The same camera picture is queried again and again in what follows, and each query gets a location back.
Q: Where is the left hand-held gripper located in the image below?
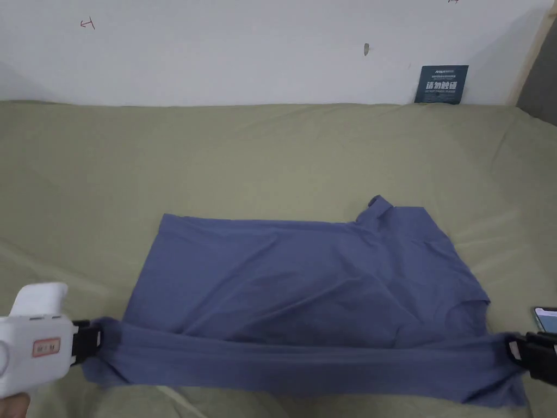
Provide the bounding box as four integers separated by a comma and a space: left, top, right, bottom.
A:
0, 282, 106, 388

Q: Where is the blue shirt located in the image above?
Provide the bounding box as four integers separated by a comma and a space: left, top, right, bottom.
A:
81, 195, 528, 408

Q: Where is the person's left hand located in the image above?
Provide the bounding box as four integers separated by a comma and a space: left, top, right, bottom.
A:
0, 380, 32, 418

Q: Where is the smartphone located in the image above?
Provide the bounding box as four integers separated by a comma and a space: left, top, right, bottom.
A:
533, 306, 557, 335

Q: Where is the bed with pale green sheet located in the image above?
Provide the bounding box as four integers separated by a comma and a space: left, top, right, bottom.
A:
0, 100, 557, 418

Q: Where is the grey padded headboard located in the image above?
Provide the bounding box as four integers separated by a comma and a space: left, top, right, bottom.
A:
515, 32, 557, 132

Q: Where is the dark blue sign card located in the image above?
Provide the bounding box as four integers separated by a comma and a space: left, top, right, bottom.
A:
413, 65, 470, 106

